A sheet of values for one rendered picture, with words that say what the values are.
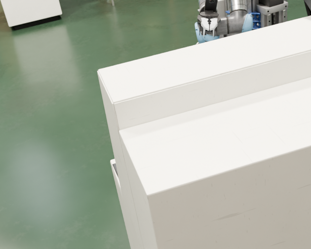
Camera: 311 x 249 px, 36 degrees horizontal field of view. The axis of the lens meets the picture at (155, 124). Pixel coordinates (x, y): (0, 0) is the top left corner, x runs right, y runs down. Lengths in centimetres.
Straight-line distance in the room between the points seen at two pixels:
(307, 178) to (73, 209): 236
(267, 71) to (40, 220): 233
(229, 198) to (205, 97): 31
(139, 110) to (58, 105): 342
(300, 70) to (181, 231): 56
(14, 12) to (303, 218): 589
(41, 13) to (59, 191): 373
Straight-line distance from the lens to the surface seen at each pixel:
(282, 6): 261
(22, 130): 440
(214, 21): 187
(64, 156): 388
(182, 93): 125
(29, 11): 680
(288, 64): 136
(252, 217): 118
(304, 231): 130
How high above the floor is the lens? 213
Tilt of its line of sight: 32 degrees down
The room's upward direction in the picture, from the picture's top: 10 degrees counter-clockwise
